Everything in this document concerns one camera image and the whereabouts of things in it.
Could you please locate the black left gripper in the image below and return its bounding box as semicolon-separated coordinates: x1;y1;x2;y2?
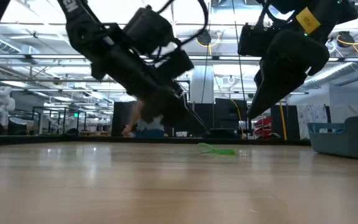
90;43;210;134

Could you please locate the dark blue plastic basket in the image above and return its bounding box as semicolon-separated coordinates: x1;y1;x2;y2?
307;116;358;161

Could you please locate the long light strip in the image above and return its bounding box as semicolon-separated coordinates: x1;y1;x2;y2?
0;54;358;62

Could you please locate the white coiled hose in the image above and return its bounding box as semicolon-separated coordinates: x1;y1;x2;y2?
327;39;338;56

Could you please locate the red machine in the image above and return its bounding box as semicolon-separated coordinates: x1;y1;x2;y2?
253;116;273;139

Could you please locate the thin black hanging cable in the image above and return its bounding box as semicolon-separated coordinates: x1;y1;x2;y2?
201;46;211;104

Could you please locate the black partition panel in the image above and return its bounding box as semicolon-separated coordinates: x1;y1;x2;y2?
111;101;141;138
270;105;301;141
191;103;214;138
214;98;251;138

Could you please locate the person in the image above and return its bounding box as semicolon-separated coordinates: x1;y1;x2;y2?
121;99;167;138

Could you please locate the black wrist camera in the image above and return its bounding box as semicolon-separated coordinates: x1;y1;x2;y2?
123;5;175;56
237;23;279;58

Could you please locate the white square pillar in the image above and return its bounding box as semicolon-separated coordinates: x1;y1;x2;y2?
190;67;214;104

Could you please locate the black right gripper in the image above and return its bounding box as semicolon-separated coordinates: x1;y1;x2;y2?
247;0;358;119

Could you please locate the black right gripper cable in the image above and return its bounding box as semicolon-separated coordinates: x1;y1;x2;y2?
257;0;281;27

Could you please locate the black frame workstation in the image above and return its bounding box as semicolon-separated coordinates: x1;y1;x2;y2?
31;106;87;136

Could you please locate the yellow cable label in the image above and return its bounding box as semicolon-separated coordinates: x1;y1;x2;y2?
295;6;322;35

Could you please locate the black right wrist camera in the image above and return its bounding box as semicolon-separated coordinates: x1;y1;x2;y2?
237;23;279;58

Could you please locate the white speckled panel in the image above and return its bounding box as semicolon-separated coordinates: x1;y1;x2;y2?
296;103;329;140

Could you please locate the white robot statue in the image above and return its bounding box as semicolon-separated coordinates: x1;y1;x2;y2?
0;86;16;125

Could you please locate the curved yellow cable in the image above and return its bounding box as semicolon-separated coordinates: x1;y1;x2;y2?
228;98;242;122

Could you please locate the green rubber band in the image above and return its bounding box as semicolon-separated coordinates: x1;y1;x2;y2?
196;142;237;156

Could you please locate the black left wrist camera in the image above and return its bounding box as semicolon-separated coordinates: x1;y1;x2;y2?
123;5;175;56

